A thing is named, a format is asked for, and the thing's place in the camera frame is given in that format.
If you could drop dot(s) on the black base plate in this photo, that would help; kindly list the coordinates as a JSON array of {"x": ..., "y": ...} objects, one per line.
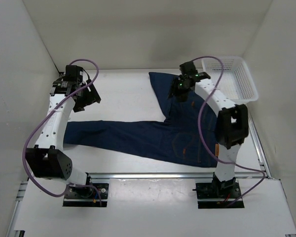
[
  {"x": 207, "y": 198},
  {"x": 95, "y": 196}
]

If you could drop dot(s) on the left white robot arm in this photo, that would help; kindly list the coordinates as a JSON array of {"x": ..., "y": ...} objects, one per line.
[{"x": 46, "y": 159}]

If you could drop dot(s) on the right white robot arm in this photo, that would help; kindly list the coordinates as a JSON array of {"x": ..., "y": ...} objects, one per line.
[{"x": 231, "y": 128}]

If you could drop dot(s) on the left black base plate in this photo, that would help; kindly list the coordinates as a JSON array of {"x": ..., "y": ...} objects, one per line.
[{"x": 95, "y": 196}]

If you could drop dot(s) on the aluminium frame rail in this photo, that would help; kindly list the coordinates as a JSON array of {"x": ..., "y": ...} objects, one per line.
[{"x": 151, "y": 198}]

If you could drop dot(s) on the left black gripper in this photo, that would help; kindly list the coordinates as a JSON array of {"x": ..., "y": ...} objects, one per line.
[{"x": 92, "y": 97}]

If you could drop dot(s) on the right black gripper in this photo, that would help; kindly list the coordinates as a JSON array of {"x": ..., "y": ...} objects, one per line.
[{"x": 173, "y": 90}]

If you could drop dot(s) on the white perforated plastic basket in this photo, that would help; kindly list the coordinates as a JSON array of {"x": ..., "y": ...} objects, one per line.
[{"x": 236, "y": 83}]

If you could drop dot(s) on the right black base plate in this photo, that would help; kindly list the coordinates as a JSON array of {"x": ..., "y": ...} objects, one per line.
[{"x": 207, "y": 198}]

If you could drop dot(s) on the dark blue denim trousers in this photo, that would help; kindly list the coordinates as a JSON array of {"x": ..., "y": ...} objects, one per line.
[{"x": 174, "y": 140}]

